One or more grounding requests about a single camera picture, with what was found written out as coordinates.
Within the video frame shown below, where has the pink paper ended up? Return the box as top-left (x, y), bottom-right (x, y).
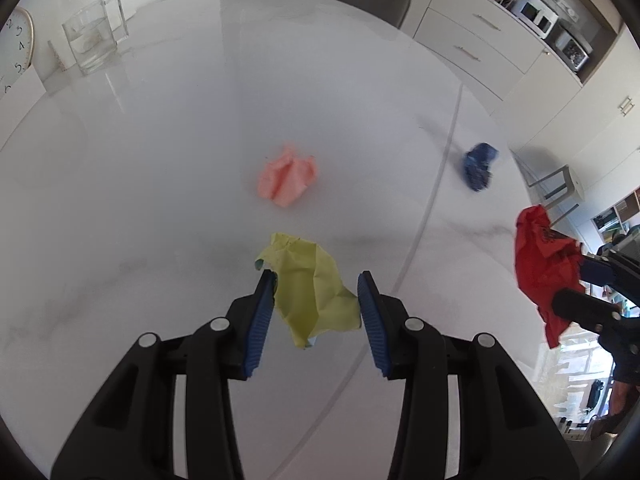
top-left (257, 145), bottom-right (319, 208)

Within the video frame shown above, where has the drawer cabinet unit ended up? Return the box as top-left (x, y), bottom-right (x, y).
top-left (414, 0), bottom-right (544, 99)

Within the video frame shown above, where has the round white wall clock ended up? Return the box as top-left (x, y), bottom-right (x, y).
top-left (0, 6), bottom-right (35, 96)

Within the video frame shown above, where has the dark blue paper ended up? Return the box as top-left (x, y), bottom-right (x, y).
top-left (463, 143), bottom-right (499, 192)

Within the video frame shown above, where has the silver toaster oven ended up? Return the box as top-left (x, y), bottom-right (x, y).
top-left (552, 28), bottom-right (592, 73)

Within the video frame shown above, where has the white countertop appliance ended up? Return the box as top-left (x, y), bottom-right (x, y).
top-left (511, 0), bottom-right (559, 39)

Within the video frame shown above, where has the grey metal stool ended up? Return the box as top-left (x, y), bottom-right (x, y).
top-left (526, 165), bottom-right (585, 223)

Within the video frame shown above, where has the clear glass cup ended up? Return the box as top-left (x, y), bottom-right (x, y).
top-left (62, 0), bottom-right (117, 75)

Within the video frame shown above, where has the yellow paper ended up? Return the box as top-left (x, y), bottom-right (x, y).
top-left (255, 233), bottom-right (361, 349)

